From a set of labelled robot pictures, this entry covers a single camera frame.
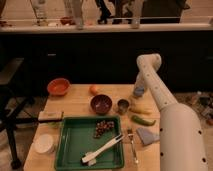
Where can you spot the grey blue sponge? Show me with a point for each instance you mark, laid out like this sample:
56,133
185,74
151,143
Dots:
138,91

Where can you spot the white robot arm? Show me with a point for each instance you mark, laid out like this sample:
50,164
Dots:
181,137

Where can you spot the orange fruit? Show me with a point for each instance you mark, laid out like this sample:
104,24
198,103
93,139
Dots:
93,89

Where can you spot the dark red bowl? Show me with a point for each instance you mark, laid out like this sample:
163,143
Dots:
101,104

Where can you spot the small metal cup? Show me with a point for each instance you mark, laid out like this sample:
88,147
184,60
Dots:
123,106

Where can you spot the bunch of dark grapes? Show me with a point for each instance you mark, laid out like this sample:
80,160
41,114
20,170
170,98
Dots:
102,127

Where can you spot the orange bowl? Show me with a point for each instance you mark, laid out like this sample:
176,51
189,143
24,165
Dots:
58,87

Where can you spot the green pepper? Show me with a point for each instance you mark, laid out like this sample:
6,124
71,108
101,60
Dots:
141,121

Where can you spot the silver fork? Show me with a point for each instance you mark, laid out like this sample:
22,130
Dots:
131,138

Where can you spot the green plastic tray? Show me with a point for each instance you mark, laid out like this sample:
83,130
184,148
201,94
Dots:
77,138

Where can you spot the grey folded cloth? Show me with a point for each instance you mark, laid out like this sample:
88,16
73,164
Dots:
146,136

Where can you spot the wooden block brush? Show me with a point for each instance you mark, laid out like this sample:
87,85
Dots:
49,116

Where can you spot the white plastic tongs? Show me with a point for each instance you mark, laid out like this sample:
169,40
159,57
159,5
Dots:
87,158

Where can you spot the red bowl on counter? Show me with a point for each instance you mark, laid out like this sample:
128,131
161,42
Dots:
67,20

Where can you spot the white round container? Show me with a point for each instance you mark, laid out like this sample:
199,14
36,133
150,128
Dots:
44,144

